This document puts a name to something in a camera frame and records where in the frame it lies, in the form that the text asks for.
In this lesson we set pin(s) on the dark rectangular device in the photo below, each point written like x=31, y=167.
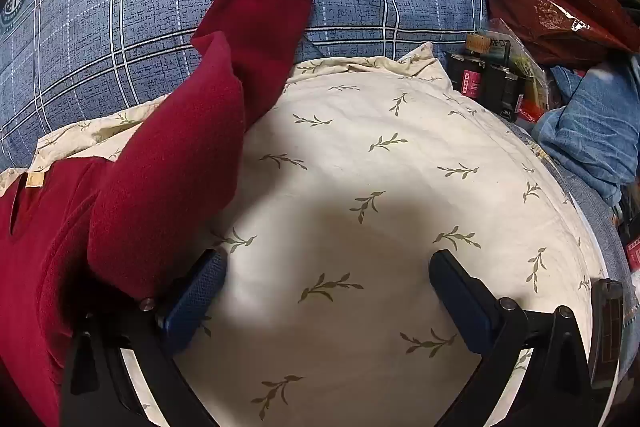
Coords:
x=607, y=332

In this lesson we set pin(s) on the blue denim cloth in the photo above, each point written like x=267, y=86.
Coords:
x=590, y=127

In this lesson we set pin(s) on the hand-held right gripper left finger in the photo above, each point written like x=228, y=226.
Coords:
x=199, y=293

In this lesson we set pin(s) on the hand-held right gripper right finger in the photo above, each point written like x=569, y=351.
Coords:
x=466, y=307

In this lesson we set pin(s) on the dark red knit sweater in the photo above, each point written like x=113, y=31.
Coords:
x=175, y=157

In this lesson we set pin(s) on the black box with pink label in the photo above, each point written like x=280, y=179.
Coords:
x=492, y=82

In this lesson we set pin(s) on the cream leaf-print pillow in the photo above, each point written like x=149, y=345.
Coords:
x=375, y=157

